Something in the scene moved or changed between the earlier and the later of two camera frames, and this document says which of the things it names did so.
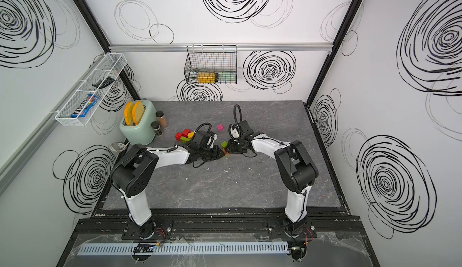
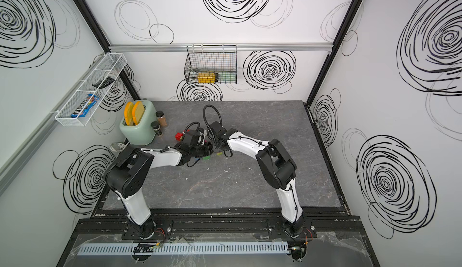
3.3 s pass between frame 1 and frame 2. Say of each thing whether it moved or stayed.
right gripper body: moved
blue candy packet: stayed
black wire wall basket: stayed
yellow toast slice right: stayed
